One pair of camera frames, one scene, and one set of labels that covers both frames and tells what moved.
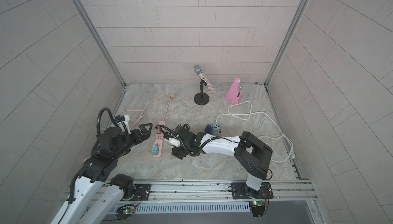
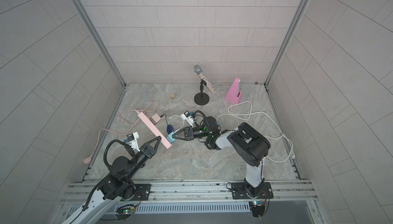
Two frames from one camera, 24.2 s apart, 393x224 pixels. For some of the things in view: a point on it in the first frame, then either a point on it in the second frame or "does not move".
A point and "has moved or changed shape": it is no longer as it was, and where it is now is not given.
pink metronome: (234, 94) does not move
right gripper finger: (179, 152) -> (187, 136)
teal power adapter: (155, 149) has moved or changed shape
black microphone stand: (201, 98) does not move
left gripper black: (146, 134) -> (149, 153)
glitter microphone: (198, 69) does not move
